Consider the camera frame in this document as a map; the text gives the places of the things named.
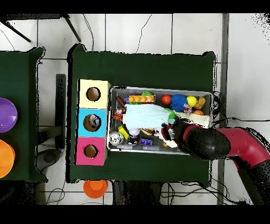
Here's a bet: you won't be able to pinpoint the blue spiky rubber ball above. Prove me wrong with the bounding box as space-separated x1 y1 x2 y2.
169 94 188 113

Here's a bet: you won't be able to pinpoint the cream knitted cloth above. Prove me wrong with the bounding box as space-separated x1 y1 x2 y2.
163 111 211 148

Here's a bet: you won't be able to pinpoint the silver mesh bin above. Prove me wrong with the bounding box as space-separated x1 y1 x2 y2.
106 85 214 156

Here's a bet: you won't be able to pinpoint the green spiky rubber ball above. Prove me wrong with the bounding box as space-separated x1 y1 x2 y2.
165 108 177 124

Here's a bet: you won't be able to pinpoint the purple plastic plate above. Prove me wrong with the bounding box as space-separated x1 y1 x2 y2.
0 97 18 133

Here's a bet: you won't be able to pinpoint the orange toy building block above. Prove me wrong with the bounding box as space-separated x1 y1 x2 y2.
128 95 156 104

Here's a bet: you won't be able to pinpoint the dark green table cloth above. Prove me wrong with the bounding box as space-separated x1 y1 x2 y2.
66 43 217 186
0 46 48 182

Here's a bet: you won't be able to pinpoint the black cable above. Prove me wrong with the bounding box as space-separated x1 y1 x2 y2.
213 116 270 125

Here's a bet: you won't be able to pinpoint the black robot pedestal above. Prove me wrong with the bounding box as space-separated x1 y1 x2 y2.
111 180 163 206

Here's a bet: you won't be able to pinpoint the mint knitted cloth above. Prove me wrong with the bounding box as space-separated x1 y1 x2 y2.
123 104 172 130

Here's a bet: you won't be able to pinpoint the yellow smooth ball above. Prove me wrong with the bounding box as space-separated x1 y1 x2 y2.
186 95 198 108

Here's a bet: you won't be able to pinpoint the orange plastic cup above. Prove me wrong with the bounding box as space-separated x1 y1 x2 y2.
83 180 109 199

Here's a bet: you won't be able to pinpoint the black metal frame legs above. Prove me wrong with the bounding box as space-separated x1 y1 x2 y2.
0 13 82 43

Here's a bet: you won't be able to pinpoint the wooden box with three holes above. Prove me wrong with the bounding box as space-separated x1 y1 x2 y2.
74 79 112 166

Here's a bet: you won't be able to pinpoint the orange plastic bowl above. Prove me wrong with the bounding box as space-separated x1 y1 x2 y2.
0 139 16 179

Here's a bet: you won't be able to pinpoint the tiger striped plush toy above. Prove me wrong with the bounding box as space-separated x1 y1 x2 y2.
113 107 124 122

